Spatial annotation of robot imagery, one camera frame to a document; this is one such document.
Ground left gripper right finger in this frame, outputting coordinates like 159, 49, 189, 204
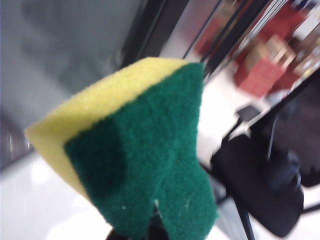
146, 212, 171, 240

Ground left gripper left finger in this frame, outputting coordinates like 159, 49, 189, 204
104, 228, 121, 240

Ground yellow sponge with green scourer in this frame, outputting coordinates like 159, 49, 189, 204
24, 56, 220, 240

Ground black office chair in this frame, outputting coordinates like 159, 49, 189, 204
209, 74, 320, 239

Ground black flat floor plate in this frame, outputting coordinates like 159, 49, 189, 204
236, 105, 261, 124

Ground red storage boxes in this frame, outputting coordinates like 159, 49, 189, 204
202, 0, 276, 81

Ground wide grey glass partition post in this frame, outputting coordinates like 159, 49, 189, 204
119, 0, 196, 76

